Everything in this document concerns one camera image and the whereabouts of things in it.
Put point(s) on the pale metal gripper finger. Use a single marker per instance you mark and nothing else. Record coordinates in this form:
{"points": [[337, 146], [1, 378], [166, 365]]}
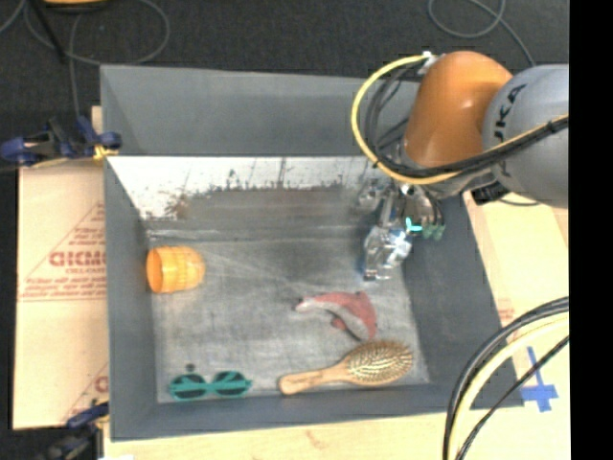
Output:
{"points": [[372, 257], [397, 252]]}

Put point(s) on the wooden hairbrush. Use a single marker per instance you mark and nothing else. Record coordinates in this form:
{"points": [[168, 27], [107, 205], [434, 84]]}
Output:
{"points": [[378, 362]]}

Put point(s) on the green sunglasses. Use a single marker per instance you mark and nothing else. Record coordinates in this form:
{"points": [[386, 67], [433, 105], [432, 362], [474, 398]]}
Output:
{"points": [[211, 385]]}

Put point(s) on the black cylinder on white bracket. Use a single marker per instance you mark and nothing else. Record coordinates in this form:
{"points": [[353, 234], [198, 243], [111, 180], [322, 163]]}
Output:
{"points": [[488, 192]]}

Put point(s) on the brown cardboard board red print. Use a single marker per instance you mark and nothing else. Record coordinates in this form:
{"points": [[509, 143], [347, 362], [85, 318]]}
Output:
{"points": [[57, 218]]}

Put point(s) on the red toy dolphin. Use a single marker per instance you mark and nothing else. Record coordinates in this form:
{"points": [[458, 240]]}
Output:
{"points": [[349, 307]]}

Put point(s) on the grey metal bin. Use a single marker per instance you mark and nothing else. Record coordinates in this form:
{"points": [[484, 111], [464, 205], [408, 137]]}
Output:
{"points": [[268, 113]]}

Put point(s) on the orange plastic cup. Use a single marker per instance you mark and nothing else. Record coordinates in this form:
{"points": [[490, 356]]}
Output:
{"points": [[176, 269]]}

